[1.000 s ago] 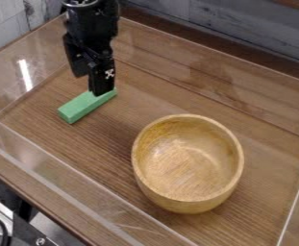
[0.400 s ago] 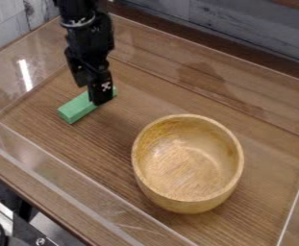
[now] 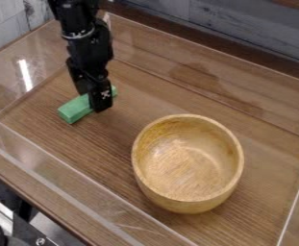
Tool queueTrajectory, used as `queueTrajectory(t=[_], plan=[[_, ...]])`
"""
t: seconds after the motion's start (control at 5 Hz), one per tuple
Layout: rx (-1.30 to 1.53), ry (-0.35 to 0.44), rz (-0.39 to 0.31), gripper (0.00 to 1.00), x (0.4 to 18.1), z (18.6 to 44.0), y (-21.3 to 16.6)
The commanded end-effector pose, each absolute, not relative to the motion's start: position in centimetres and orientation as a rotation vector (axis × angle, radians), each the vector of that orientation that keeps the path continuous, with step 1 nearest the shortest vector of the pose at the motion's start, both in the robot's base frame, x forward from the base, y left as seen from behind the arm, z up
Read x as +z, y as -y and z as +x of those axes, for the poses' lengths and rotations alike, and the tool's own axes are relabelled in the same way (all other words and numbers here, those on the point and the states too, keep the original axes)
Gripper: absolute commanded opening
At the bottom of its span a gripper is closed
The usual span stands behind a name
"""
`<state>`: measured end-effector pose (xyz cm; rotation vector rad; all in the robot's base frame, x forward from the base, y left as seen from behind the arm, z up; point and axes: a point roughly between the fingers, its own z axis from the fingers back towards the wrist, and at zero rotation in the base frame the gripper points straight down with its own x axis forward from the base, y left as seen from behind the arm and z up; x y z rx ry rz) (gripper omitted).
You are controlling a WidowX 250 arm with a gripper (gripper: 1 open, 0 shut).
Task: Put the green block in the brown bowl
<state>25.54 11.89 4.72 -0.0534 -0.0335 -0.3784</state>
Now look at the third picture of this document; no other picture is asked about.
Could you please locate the green rectangular block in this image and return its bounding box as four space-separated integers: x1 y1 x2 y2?
57 86 116 124

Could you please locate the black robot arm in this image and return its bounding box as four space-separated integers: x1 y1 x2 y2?
48 0 113 112

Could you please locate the clear acrylic tray enclosure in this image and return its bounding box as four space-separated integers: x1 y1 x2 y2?
0 16 299 246

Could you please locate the black metal bracket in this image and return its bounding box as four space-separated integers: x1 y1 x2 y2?
12 212 59 246

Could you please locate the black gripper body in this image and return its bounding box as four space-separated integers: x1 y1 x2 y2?
63 18 113 83

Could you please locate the brown wooden bowl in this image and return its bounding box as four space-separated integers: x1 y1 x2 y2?
131 114 244 214

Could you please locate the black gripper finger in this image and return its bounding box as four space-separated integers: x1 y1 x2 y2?
65 59 88 95
87 79 113 112

